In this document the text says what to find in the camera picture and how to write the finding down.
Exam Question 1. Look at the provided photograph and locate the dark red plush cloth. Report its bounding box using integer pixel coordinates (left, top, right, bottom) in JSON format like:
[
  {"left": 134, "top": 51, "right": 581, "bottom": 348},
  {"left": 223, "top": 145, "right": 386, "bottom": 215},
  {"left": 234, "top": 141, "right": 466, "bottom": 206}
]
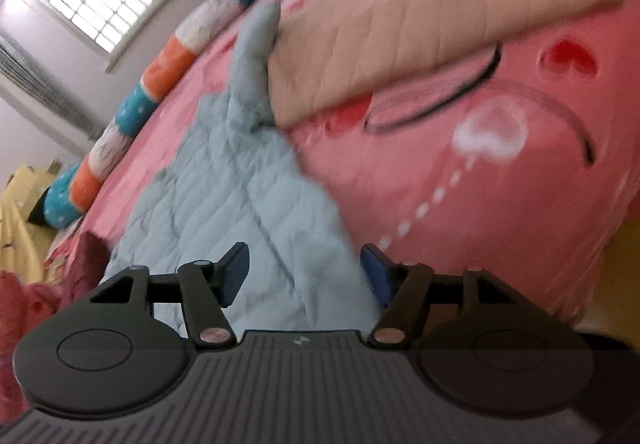
[{"left": 1, "top": 232, "right": 111, "bottom": 424}]

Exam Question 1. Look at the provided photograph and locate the yellow printed sheet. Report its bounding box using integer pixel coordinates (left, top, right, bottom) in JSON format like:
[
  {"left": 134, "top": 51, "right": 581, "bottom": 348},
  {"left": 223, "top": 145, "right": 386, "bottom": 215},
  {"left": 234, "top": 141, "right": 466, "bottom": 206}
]
[{"left": 1, "top": 166, "right": 56, "bottom": 284}]

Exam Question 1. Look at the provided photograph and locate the striped orange teal bolster pillow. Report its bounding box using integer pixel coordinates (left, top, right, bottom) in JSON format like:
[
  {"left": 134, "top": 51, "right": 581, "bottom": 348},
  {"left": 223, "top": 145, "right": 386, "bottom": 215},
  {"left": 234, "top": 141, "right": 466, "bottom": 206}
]
[{"left": 36, "top": 0, "right": 255, "bottom": 230}]

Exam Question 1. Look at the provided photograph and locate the pink printed bed blanket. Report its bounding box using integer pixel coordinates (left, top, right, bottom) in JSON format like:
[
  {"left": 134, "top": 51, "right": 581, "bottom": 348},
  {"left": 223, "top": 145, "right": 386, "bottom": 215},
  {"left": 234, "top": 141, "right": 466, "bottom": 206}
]
[{"left": 77, "top": 0, "right": 639, "bottom": 320}]

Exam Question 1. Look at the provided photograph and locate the wall air conditioner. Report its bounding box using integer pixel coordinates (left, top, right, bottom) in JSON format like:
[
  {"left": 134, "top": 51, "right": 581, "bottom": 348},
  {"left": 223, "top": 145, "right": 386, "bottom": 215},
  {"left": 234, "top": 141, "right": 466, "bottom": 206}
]
[{"left": 1, "top": 36, "right": 104, "bottom": 140}]

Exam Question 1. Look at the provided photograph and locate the light blue quilted jacket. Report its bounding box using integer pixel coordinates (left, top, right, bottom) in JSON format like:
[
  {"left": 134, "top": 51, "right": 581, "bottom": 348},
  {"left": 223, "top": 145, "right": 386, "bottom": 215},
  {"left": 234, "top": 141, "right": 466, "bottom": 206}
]
[{"left": 105, "top": 2, "right": 380, "bottom": 334}]

